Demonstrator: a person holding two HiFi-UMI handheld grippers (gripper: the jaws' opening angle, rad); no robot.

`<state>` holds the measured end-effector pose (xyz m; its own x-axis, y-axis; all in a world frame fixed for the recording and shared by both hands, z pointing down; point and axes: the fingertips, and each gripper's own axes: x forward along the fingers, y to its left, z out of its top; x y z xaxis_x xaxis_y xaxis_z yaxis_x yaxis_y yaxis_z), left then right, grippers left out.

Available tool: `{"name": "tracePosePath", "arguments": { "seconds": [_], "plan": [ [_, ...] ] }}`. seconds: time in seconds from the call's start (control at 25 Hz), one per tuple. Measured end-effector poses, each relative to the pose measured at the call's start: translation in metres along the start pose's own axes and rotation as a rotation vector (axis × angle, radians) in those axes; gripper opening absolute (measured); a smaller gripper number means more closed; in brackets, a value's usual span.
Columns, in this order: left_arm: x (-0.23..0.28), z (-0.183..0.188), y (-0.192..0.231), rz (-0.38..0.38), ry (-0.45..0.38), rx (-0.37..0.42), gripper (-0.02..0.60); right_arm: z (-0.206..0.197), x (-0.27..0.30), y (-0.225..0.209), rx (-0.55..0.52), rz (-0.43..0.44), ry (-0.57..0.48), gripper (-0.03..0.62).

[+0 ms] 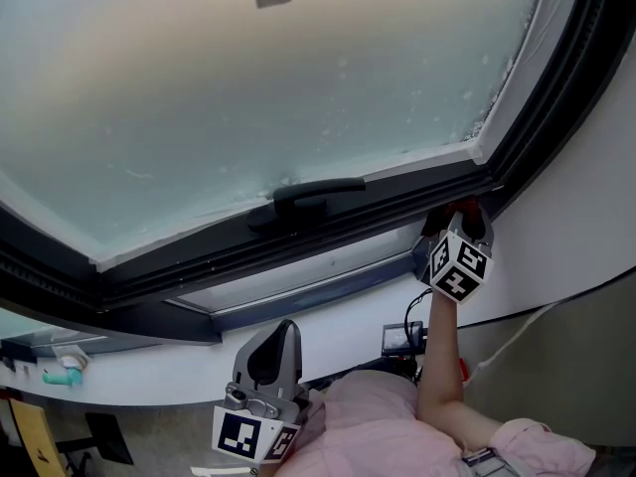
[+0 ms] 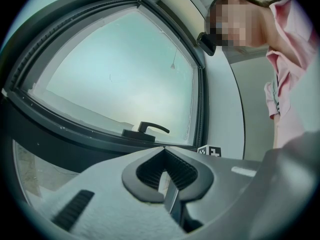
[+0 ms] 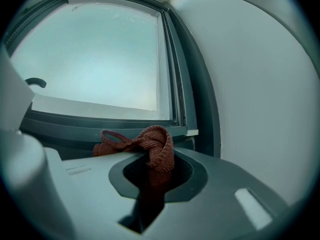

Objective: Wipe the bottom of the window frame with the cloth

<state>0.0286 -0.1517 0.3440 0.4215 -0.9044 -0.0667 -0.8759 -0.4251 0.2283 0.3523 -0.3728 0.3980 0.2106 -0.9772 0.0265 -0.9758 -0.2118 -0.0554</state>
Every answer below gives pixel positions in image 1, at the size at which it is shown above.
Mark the person's pink shirt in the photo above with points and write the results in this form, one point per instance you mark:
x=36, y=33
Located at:
x=367, y=430

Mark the yellow chair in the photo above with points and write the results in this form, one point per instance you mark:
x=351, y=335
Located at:
x=32, y=440

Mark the small black display device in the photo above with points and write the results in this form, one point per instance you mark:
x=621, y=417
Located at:
x=397, y=338

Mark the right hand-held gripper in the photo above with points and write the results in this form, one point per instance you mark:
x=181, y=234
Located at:
x=457, y=271

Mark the red wiping cloth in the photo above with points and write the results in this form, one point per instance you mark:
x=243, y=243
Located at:
x=437, y=219

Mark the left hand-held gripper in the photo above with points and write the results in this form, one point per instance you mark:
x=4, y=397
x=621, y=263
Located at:
x=236, y=435

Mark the white partition panel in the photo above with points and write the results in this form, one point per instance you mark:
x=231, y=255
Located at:
x=571, y=375

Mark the person's right forearm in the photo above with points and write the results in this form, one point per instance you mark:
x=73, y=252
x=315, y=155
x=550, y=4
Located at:
x=442, y=361

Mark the openable frosted window sash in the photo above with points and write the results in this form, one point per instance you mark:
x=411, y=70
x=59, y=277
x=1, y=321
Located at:
x=223, y=92

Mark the white tape roll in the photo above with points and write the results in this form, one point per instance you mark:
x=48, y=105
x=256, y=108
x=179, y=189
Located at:
x=73, y=362

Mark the dark grey window frame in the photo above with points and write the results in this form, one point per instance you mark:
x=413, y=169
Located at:
x=149, y=323

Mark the large fixed frosted window pane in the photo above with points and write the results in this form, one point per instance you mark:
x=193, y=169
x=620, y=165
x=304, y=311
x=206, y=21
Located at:
x=25, y=328

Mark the small dark window latch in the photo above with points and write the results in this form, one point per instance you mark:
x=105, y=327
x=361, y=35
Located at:
x=9, y=364

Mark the teal plastic tool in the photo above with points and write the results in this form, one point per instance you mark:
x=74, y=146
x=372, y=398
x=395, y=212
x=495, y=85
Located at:
x=62, y=377

